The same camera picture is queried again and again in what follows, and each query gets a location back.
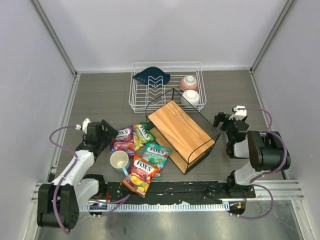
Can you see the teal mint candy bag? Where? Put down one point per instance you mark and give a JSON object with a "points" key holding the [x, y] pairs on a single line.
{"points": [[157, 156]]}

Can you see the wooden two-tier wire shelf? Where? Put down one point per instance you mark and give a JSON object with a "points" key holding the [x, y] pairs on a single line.
{"points": [[179, 125]]}

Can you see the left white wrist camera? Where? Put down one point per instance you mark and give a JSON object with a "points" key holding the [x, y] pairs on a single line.
{"points": [[84, 126]]}

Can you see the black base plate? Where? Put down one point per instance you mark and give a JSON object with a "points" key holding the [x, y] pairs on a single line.
{"points": [[176, 192]]}

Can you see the dark blue leaf plate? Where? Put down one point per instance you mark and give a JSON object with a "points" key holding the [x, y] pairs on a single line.
{"points": [[152, 77]]}

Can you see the aluminium rail frame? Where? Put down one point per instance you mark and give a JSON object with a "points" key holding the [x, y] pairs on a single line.
{"points": [[104, 38]]}

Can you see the pink patterned bowl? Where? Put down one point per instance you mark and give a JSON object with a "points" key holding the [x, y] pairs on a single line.
{"points": [[188, 82]]}

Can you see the orange fruits candy bag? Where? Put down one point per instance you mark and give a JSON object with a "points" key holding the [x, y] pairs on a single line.
{"points": [[140, 176]]}

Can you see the purple berries candy bag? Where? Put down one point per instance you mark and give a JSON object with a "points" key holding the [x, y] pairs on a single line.
{"points": [[124, 141]]}

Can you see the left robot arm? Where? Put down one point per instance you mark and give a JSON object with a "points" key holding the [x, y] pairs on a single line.
{"points": [[59, 201]]}

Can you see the green candy bag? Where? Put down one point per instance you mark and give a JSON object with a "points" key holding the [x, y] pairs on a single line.
{"points": [[142, 136]]}

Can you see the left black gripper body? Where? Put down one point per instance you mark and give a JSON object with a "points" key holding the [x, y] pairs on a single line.
{"points": [[106, 133]]}

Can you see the white bowl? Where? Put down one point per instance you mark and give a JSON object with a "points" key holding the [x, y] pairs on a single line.
{"points": [[190, 97]]}

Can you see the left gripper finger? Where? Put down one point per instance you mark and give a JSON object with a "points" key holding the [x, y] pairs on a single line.
{"points": [[110, 130], [104, 143]]}

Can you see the white slotted cable duct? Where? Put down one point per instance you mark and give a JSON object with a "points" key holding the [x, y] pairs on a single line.
{"points": [[139, 208]]}

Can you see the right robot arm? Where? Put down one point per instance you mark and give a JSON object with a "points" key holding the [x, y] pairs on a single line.
{"points": [[265, 151]]}

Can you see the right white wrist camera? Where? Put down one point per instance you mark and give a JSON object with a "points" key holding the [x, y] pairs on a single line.
{"points": [[239, 113]]}

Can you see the white wire dish rack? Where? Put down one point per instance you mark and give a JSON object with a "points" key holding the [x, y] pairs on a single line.
{"points": [[146, 99]]}

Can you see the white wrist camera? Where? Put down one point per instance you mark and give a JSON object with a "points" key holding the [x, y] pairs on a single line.
{"points": [[84, 126], [239, 113]]}

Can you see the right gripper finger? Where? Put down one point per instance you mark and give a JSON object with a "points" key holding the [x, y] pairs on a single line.
{"points": [[225, 119], [220, 117]]}

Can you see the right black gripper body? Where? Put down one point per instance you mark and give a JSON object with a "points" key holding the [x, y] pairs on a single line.
{"points": [[225, 122]]}

